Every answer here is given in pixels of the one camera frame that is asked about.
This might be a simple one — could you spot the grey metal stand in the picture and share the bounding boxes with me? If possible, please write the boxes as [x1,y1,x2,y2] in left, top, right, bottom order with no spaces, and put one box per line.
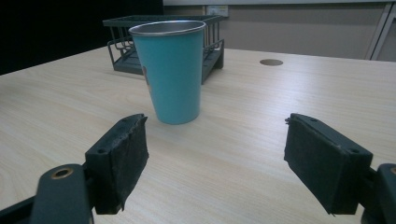
[364,3,396,62]

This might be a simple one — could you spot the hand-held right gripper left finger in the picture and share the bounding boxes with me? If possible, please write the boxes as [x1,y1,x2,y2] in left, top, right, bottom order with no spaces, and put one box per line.
[84,113,149,216]

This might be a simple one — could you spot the dark wire dish rack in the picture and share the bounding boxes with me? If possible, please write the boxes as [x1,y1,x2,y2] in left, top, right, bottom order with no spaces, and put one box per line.
[102,14,226,85]

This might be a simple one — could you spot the teal metal cup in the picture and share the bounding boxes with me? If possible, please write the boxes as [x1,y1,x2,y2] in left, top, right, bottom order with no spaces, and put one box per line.
[128,20,207,126]

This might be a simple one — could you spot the round table grommet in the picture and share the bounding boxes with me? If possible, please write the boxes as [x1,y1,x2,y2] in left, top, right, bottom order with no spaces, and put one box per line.
[259,58,284,67]

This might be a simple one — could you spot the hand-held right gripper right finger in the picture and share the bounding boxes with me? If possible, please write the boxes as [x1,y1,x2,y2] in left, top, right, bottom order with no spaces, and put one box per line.
[283,113,374,217]

